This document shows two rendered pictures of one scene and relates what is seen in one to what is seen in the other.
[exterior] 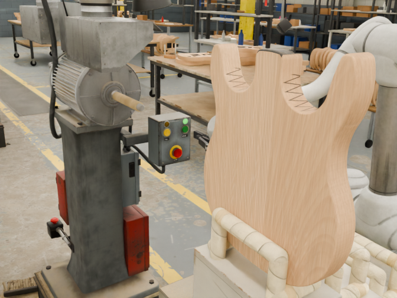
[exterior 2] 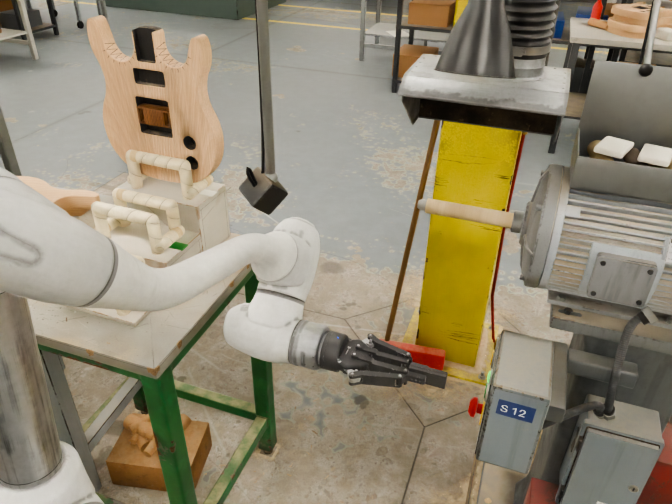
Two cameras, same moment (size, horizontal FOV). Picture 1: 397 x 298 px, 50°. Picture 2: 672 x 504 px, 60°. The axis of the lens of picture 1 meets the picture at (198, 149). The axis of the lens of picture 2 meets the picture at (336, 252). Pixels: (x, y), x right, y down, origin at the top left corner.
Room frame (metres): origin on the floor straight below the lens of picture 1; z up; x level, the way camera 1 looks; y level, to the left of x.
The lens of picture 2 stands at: (2.18, -0.59, 1.84)
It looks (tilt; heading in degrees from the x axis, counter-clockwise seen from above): 33 degrees down; 145
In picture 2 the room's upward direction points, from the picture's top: 1 degrees clockwise
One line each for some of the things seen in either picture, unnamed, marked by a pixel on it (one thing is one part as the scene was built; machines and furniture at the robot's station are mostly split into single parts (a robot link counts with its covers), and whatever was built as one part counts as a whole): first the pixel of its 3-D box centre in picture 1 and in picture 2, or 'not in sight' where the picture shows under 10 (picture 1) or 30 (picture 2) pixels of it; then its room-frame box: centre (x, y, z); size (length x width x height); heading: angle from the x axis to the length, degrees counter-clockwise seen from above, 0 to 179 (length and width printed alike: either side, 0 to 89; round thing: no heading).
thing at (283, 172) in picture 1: (270, 164); (158, 108); (0.71, -0.13, 1.33); 0.35 x 0.04 x 0.40; 34
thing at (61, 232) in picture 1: (61, 237); not in sight; (1.84, 0.67, 0.46); 0.25 x 0.07 x 0.08; 35
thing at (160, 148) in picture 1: (156, 141); (549, 410); (1.79, 0.19, 0.99); 0.24 x 0.21 x 0.26; 35
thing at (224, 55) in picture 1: (230, 67); (194, 53); (0.81, -0.06, 1.48); 0.07 x 0.04 x 0.09; 34
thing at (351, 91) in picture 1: (342, 87); (105, 38); (0.60, -0.20, 1.49); 0.07 x 0.04 x 0.10; 34
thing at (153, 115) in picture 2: not in sight; (157, 115); (0.71, -0.14, 1.31); 0.10 x 0.03 x 0.05; 34
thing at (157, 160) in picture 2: not in sight; (157, 160); (0.73, -0.16, 1.20); 0.20 x 0.03 x 0.03; 34
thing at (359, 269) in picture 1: (358, 274); (101, 223); (0.75, -0.34, 1.07); 0.03 x 0.03 x 0.09
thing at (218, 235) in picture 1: (218, 236); not in sight; (0.76, -0.05, 1.15); 0.03 x 0.03 x 0.09
